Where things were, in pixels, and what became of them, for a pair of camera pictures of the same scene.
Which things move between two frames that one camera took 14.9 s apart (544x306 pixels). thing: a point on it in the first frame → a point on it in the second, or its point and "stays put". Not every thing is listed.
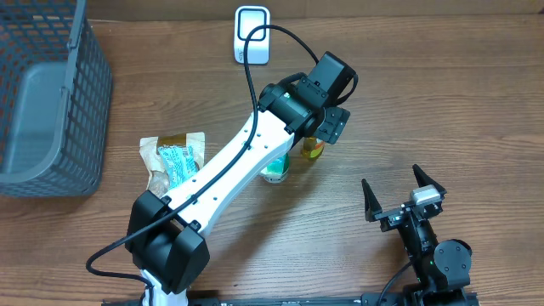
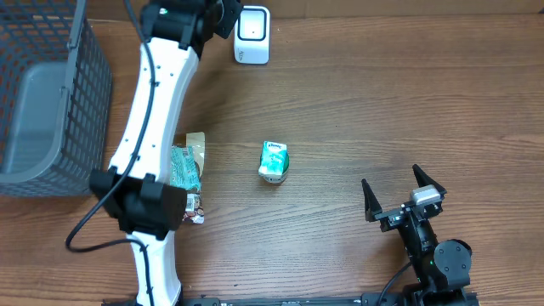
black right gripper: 391,218 stays put
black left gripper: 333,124 → 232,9
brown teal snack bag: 169,158 stays put
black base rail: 370,298 stays put
